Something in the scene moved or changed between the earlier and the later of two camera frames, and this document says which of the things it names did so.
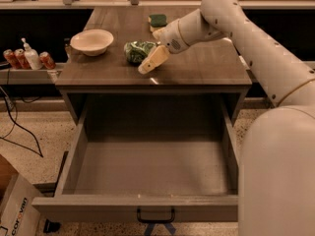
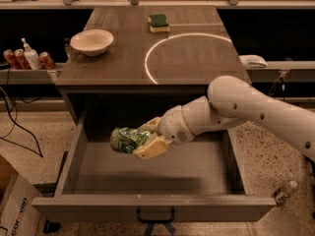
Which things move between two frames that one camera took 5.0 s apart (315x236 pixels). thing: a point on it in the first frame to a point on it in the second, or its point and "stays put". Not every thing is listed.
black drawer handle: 155,220 stays put
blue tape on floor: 171,229 stays put
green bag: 136,51 to 124,140
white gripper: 170,35 to 173,124
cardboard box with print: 20,213 stays put
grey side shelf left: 29,77 stays put
